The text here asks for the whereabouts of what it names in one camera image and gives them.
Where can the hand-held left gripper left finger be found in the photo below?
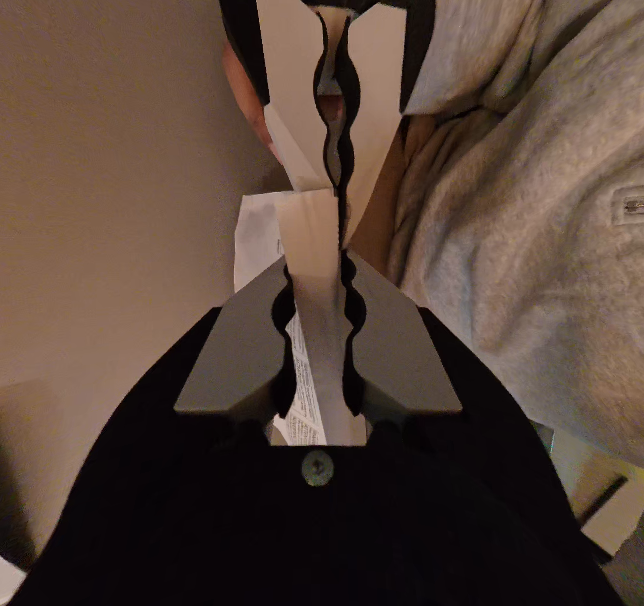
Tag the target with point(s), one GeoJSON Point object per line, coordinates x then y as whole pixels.
{"type": "Point", "coordinates": [236, 359]}

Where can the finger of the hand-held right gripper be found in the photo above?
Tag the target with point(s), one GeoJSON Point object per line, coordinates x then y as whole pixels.
{"type": "Point", "coordinates": [380, 73]}
{"type": "Point", "coordinates": [289, 62]}

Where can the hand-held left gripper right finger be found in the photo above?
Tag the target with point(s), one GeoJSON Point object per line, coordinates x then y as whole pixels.
{"type": "Point", "coordinates": [397, 359]}

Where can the person's right forearm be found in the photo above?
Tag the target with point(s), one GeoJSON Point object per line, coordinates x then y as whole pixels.
{"type": "Point", "coordinates": [503, 22]}

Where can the person's right hand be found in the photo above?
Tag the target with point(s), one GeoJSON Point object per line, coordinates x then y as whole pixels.
{"type": "Point", "coordinates": [246, 98]}

